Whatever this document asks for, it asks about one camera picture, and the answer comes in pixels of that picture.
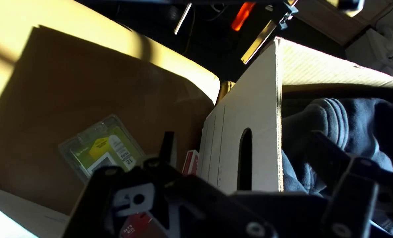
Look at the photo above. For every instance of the dark blue clothing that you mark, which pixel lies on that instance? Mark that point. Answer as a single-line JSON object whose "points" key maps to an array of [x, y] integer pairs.
{"points": [[333, 114]]}

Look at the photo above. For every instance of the white flat panel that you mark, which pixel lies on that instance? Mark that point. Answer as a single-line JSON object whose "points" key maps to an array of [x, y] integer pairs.
{"points": [[19, 216]]}

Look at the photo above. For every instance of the orange blue bar clamp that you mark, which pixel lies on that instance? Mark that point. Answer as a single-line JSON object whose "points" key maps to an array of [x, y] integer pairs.
{"points": [[244, 15]]}

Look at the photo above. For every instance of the white cardboard box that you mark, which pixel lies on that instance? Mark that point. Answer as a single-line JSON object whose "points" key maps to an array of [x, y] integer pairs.
{"points": [[257, 110]]}

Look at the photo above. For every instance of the green yellow plastic packet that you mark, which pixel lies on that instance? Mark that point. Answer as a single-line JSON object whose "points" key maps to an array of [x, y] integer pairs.
{"points": [[101, 147]]}

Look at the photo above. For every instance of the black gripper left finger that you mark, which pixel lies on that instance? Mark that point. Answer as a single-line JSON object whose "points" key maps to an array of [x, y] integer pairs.
{"points": [[95, 203]]}

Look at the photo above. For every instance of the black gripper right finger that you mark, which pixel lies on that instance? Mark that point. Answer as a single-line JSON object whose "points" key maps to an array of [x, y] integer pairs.
{"points": [[353, 199]]}

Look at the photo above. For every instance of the small red object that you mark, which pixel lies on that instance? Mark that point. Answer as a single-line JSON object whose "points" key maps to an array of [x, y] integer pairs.
{"points": [[191, 162]]}

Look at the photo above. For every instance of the flat brown cardboard sheet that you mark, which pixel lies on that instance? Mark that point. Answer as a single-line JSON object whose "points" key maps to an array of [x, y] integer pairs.
{"points": [[51, 97]]}

